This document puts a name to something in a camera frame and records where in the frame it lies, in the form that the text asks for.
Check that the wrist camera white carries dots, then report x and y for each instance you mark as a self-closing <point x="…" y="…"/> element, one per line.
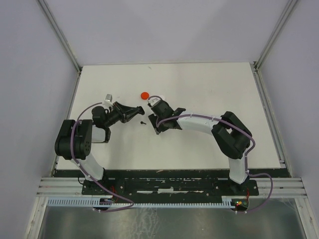
<point x="108" y="100"/>
<point x="152" y="100"/>

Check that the left aluminium corner post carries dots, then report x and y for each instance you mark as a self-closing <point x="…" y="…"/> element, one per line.
<point x="44" y="6"/>

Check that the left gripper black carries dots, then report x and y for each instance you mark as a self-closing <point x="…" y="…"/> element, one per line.
<point x="126" y="113"/>

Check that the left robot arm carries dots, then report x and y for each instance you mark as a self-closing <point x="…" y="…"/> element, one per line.
<point x="75" y="138"/>

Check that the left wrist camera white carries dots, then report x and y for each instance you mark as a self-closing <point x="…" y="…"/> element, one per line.
<point x="108" y="100"/>

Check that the right controller board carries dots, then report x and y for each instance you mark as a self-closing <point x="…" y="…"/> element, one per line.
<point x="241" y="204"/>

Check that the round black earbud case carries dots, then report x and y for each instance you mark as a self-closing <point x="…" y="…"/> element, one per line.
<point x="141" y="110"/>

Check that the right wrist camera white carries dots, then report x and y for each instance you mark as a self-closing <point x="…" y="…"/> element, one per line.
<point x="152" y="100"/>

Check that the aluminium corner post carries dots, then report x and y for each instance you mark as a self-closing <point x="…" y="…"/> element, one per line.
<point x="279" y="27"/>
<point x="44" y="6"/>

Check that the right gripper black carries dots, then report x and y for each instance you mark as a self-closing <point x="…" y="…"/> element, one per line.
<point x="153" y="119"/>

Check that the aluminium frame rail front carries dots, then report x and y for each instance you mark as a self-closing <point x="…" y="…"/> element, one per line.
<point x="282" y="188"/>

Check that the right aluminium corner post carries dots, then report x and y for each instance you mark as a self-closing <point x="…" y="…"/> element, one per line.
<point x="279" y="27"/>

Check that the round orange earbud case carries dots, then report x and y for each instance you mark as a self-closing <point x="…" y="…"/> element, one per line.
<point x="144" y="95"/>

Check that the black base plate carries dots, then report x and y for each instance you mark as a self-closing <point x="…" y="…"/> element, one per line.
<point x="211" y="186"/>

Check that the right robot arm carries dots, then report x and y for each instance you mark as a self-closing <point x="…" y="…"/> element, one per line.
<point x="231" y="135"/>

